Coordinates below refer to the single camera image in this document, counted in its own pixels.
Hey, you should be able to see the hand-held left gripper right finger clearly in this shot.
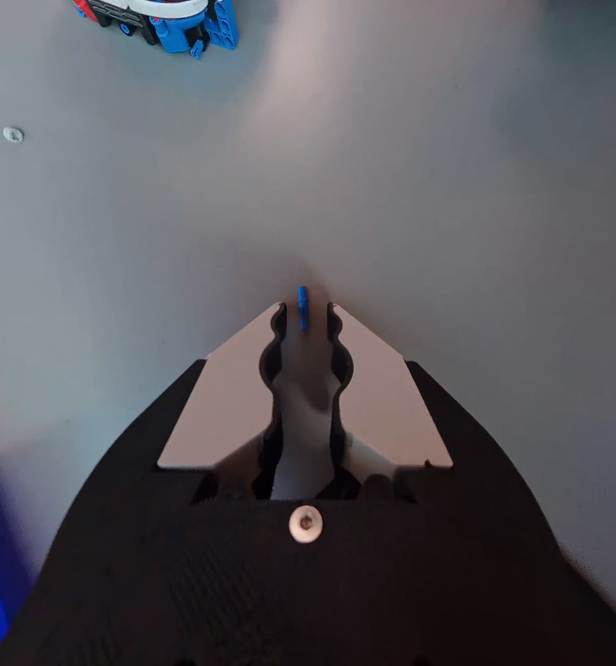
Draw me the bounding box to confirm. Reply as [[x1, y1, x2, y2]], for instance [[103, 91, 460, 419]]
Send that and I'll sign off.
[[327, 302, 453, 489]]

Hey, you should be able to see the grey desk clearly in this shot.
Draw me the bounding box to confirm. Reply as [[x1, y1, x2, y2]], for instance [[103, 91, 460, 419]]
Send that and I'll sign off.
[[0, 0, 616, 666]]

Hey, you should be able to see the brick race car model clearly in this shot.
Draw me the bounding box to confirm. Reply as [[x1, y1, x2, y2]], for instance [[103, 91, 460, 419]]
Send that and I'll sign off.
[[71, 0, 239, 59]]

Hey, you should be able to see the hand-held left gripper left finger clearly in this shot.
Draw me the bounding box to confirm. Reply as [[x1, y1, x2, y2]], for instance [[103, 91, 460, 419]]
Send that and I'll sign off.
[[157, 302, 288, 500]]

